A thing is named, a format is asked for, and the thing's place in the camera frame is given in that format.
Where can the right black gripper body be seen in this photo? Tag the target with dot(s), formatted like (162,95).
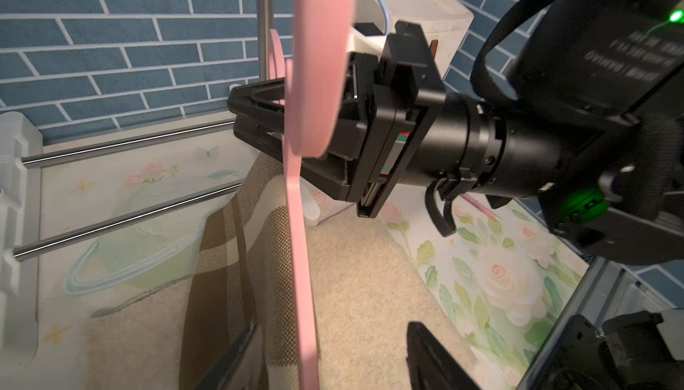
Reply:
(391,102)

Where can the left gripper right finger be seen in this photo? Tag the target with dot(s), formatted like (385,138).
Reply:
(430,366)

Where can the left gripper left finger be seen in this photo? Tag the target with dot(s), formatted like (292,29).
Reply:
(240,367)

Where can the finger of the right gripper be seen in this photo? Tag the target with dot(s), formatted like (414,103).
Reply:
(261,102)
(328,174)

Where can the pink clothes hanger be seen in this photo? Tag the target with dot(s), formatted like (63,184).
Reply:
(314,82)

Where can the brown plaid scarf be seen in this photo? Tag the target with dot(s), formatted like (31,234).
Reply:
(244,276)

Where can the beige scarf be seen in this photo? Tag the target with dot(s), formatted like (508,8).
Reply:
(366,294)

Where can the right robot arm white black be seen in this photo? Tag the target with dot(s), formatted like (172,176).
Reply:
(578,103)

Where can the white drawer cabinet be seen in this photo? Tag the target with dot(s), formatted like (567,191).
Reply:
(445,24)

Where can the floral table mat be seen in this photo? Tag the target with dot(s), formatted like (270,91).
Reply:
(502,282)

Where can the metal clothes rack white joints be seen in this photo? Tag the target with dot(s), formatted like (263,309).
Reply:
(78,51)

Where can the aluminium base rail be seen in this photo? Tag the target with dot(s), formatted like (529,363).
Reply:
(614,333)

